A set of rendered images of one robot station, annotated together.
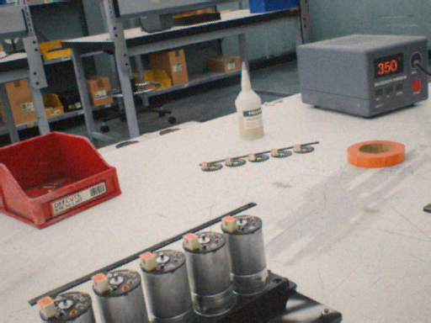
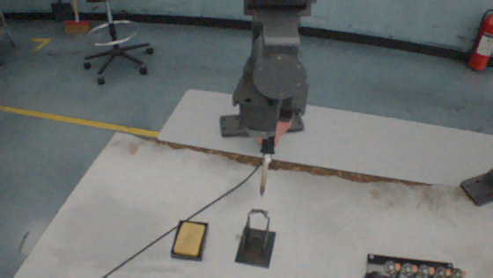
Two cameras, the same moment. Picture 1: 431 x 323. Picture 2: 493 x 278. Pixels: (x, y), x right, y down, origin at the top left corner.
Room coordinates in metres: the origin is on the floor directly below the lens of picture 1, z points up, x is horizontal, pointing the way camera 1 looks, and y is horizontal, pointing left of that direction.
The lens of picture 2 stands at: (0.62, 0.02, 1.29)
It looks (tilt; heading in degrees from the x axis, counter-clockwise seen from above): 41 degrees down; 228
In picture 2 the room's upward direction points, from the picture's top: straight up
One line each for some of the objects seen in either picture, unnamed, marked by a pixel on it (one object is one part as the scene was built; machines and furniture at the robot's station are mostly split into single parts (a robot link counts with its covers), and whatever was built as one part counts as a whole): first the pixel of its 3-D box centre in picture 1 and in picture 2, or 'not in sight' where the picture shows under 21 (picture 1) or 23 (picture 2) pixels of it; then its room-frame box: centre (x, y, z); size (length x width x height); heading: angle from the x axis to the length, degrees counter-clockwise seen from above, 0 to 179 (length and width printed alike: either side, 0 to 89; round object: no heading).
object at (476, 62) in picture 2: not in sight; (487, 37); (-2.43, -0.43, 0.29); 0.16 x 0.15 x 0.55; 124
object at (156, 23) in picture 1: (156, 22); not in sight; (3.08, 0.24, 0.80); 0.15 x 0.12 x 0.10; 54
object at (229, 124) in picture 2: not in sight; (261, 111); (0.15, -0.45, 0.79); 0.20 x 0.07 x 0.08; 145
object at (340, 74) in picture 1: (360, 74); not in sight; (0.78, -0.22, 0.80); 0.15 x 0.12 x 0.10; 25
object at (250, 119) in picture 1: (247, 100); not in sight; (0.70, -0.05, 0.80); 0.03 x 0.03 x 0.10
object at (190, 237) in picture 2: not in sight; (189, 239); (0.47, -0.29, 0.76); 0.07 x 0.05 x 0.02; 42
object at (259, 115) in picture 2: not in sight; (265, 102); (0.36, -0.23, 1.03); 0.11 x 0.07 x 0.06; 35
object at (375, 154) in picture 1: (375, 153); not in sight; (0.55, -0.17, 0.76); 0.06 x 0.06 x 0.01
